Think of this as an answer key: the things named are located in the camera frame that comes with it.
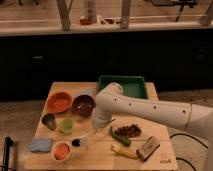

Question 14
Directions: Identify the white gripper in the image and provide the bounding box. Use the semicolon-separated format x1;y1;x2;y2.
92;108;112;133

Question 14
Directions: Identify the white handled black brush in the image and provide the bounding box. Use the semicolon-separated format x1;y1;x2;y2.
71;130;94;147

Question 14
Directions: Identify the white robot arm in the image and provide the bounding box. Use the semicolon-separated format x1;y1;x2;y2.
92;83;213;171

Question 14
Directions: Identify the dark brown bowl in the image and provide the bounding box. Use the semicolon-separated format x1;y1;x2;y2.
72;95;96;117

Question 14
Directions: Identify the green cucumber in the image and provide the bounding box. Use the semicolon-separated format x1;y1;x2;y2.
109;128;131;147

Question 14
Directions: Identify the green cup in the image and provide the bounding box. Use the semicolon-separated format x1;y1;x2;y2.
59;118;73;134

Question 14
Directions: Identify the bunch of dark grapes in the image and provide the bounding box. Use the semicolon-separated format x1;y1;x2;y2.
115;124;142;138

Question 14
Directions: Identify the green plastic tray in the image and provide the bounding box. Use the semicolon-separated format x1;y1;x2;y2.
98;75;148;99

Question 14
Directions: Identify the white bowl with orange inside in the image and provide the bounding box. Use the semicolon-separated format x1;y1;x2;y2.
51;142;71;162

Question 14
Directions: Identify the grey metal cup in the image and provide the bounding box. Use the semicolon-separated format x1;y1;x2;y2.
41;113;57;130

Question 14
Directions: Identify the brown wooden block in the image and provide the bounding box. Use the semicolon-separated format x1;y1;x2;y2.
136;136;160;161

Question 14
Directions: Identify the blue sponge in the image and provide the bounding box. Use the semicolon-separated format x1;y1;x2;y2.
29;138;53;152

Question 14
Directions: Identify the red object on shelf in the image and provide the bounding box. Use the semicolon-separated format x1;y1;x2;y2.
80;16;92;25

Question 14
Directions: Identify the black cable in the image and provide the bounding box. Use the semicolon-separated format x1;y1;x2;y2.
169;132;210;171

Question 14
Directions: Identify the black post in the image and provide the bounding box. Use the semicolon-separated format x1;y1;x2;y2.
2;137;14;171

